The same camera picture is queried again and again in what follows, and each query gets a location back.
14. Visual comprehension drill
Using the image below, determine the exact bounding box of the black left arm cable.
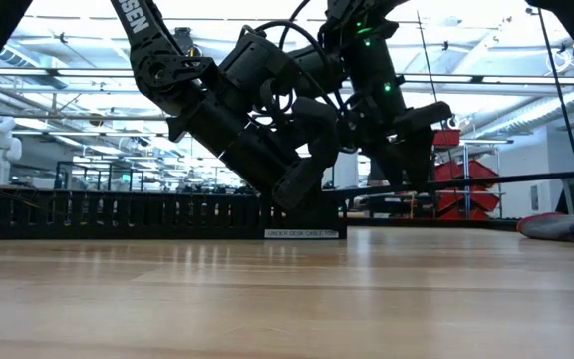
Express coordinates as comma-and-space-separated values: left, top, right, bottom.
254, 19, 339, 104

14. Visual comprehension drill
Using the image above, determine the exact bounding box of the silver ventilation duct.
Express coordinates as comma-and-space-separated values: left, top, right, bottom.
475, 88, 574, 139
0, 44, 32, 69

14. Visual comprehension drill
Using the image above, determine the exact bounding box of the thin black cable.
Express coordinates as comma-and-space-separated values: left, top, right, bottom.
416, 12, 441, 104

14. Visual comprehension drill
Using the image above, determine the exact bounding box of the grey and red cloth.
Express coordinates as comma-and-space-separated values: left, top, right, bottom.
516, 211, 574, 248

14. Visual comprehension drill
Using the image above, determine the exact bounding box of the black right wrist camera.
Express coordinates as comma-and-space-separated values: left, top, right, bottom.
391, 101, 453, 135

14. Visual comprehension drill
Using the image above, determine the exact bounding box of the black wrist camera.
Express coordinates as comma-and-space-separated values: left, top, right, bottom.
391, 101, 453, 135
291, 97, 341, 169

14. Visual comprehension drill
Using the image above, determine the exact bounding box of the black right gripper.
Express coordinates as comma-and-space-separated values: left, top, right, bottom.
349, 97, 436, 193

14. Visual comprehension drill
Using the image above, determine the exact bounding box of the black slotted cable duct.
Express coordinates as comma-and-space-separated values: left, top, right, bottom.
0, 184, 347, 240

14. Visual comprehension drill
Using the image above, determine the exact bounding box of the slanted black cable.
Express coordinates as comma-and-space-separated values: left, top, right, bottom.
537, 8, 574, 213

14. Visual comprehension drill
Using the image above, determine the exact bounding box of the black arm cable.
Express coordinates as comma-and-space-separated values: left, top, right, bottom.
279, 0, 313, 51
254, 19, 339, 104

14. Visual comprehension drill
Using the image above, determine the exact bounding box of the red storage bin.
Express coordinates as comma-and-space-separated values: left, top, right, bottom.
438, 189, 501, 213
438, 206, 491, 221
435, 159, 500, 181

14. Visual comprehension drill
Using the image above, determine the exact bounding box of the red storage box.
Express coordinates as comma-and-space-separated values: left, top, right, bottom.
433, 129, 462, 148

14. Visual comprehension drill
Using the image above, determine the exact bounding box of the black workstation frame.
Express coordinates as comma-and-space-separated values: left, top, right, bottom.
55, 160, 146, 193

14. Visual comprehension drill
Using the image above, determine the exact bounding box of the metal storage rack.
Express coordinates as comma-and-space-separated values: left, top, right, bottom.
458, 138, 515, 220

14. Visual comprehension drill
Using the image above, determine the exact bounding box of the black aluminium table frame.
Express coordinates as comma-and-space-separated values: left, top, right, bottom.
345, 216, 520, 231

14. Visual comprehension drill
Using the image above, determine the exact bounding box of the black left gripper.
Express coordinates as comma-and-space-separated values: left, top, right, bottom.
271, 158, 342, 230

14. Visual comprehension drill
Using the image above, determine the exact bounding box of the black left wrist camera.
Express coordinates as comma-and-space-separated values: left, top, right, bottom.
291, 97, 341, 169

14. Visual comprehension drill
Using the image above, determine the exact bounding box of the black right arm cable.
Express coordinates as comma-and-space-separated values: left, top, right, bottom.
279, 0, 313, 51

